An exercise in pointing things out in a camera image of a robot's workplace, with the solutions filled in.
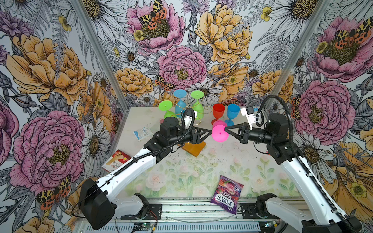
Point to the aluminium front frame rail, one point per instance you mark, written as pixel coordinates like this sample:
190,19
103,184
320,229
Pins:
201,216

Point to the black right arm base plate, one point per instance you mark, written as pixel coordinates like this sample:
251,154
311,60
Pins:
249,211

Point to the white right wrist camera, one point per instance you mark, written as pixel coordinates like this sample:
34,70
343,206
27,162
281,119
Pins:
251,114

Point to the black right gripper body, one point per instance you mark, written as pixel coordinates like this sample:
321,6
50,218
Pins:
257,135

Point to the purple Fox's candy bag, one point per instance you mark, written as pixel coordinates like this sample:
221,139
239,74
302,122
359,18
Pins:
227,194

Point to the red wine glass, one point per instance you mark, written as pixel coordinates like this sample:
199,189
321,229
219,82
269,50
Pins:
218,112

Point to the pink wine glass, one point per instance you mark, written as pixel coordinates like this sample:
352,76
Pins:
218,131

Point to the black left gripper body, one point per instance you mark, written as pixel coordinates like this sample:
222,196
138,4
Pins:
191,138

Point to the blue rear wine glass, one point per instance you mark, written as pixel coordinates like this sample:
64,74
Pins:
180,106

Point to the gold wire wooden glass rack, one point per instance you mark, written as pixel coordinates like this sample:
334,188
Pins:
193,149

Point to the white blue sachet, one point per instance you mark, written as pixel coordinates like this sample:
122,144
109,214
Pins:
142,133

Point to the red white small box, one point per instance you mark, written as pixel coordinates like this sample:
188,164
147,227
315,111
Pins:
114,162

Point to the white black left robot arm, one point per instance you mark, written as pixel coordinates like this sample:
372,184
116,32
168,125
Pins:
99,200

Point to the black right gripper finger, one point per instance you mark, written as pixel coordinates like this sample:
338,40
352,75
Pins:
236,135
237,127

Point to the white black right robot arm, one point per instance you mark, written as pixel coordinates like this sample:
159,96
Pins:
324,216

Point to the blue wine glass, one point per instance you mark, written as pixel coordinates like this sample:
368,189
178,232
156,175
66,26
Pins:
232,112
180,106

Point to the green wine glass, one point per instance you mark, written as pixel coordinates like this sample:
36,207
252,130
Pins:
197,95
165,106

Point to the blue front wine glass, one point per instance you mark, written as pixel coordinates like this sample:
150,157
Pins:
232,112

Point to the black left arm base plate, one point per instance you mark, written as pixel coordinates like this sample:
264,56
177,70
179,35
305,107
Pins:
152,212

